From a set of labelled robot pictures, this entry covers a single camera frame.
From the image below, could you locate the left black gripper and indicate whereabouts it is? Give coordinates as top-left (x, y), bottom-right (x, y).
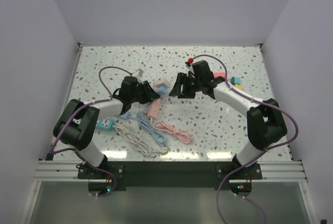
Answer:
top-left (130, 80), bottom-right (160, 104)

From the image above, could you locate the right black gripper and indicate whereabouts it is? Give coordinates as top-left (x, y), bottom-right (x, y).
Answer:
top-left (169, 73), bottom-right (202, 100)

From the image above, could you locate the pink power strip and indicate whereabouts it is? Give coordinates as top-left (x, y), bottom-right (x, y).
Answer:
top-left (147, 98), bottom-right (161, 119)

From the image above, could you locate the blue power strip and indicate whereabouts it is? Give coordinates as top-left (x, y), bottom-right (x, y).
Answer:
top-left (117, 111), bottom-right (131, 120)

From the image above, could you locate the red pink plug adapter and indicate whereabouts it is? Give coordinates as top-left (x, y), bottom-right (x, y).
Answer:
top-left (213, 72), bottom-right (225, 78)

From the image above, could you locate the pink cord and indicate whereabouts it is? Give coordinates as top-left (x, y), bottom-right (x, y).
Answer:
top-left (149, 116), bottom-right (195, 144)

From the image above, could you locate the white cord of teal strip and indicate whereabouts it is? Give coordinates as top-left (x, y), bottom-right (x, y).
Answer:
top-left (113, 122), bottom-right (171, 159)

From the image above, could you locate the light blue plug adapter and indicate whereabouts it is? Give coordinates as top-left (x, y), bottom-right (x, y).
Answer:
top-left (230, 77), bottom-right (241, 85)

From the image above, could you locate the teal power strip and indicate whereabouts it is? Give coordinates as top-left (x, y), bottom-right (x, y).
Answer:
top-left (95, 118), bottom-right (114, 131)

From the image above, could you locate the yellow plug adapter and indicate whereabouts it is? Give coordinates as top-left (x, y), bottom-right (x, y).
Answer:
top-left (235, 84), bottom-right (243, 90)

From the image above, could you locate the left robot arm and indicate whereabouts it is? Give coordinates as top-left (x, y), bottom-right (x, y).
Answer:
top-left (50, 76), bottom-right (160, 178)

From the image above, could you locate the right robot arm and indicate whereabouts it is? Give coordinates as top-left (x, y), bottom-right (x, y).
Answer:
top-left (169, 59), bottom-right (287, 179)

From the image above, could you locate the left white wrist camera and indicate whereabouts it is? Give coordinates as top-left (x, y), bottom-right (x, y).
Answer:
top-left (132, 69), bottom-right (144, 84)

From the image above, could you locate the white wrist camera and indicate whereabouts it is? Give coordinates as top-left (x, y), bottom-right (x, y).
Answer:
top-left (185, 58), bottom-right (195, 77)
top-left (132, 69), bottom-right (144, 84)

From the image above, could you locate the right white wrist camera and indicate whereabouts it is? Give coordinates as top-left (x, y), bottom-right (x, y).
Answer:
top-left (185, 58), bottom-right (195, 77)

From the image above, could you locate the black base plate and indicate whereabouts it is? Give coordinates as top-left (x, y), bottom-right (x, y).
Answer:
top-left (76, 161), bottom-right (263, 196)

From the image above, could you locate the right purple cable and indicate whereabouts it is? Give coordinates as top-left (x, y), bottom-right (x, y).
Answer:
top-left (194, 54), bottom-right (299, 224)

